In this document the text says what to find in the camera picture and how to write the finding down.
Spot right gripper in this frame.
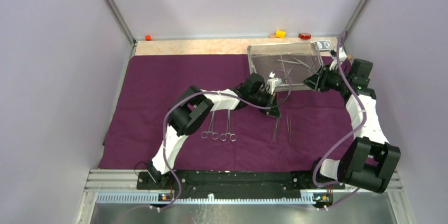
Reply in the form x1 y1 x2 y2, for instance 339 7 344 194
302 63 351 92

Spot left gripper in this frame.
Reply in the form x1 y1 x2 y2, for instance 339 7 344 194
248 89 281 118

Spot steel curved tweezers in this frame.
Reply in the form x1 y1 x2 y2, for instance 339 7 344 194
272 117 281 142

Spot steel needle holder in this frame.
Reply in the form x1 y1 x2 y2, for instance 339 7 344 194
286 114 292 143

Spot metal mesh instrument tray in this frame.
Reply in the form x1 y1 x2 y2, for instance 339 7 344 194
247 43 323 92

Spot blue playing card deck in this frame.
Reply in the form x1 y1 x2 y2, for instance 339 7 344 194
313 40 333 51

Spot purple cloth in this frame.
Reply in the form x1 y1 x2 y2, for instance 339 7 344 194
99 54 352 172

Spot steel hemostat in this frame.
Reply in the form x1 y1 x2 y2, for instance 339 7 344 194
219 110 237 142

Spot steel forceps clamp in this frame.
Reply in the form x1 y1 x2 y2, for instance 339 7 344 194
201 111 219 140

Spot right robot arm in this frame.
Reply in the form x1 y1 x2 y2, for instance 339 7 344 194
303 59 401 193

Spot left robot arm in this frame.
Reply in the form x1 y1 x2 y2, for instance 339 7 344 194
147 72 283 189

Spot red small block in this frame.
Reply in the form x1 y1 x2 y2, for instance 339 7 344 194
298 32 312 40

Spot yellow small block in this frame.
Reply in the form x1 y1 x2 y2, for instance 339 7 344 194
275 30 286 39

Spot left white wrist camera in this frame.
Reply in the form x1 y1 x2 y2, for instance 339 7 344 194
266 71 283 95

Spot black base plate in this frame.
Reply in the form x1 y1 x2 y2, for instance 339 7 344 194
136 168 330 200

